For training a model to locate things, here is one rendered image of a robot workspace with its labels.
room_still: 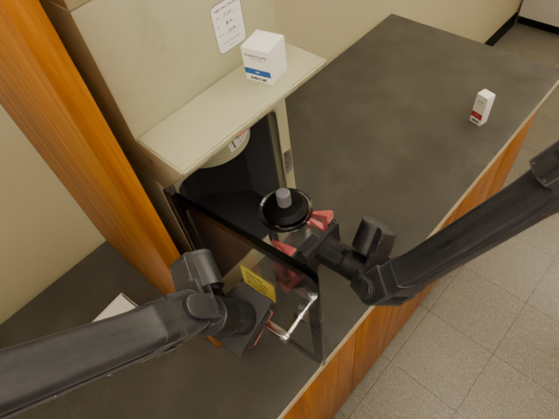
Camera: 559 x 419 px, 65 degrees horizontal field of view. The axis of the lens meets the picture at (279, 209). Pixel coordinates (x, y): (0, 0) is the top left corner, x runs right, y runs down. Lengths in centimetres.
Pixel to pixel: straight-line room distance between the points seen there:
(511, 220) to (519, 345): 160
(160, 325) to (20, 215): 75
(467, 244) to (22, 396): 55
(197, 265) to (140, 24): 34
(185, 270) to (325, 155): 84
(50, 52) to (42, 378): 30
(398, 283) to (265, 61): 41
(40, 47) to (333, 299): 85
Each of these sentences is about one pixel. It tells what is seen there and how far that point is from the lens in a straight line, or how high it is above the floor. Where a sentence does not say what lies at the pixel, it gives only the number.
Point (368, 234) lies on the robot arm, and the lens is 80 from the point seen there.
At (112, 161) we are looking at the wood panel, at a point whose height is 158.
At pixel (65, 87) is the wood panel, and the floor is 169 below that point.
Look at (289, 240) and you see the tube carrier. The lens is 88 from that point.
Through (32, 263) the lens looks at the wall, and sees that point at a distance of 134.
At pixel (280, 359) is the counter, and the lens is 107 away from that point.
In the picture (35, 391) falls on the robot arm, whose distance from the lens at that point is 46.
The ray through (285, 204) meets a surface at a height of 128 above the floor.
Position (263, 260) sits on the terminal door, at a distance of 70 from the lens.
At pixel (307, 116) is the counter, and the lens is 153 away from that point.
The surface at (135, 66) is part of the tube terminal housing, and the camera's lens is 66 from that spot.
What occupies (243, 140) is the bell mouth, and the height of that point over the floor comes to 133.
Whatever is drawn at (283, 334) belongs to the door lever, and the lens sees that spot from 80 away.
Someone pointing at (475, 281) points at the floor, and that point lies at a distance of 230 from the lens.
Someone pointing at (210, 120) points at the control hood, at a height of 151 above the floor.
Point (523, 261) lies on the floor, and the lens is 242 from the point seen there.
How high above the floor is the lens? 195
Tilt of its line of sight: 52 degrees down
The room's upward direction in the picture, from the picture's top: 10 degrees counter-clockwise
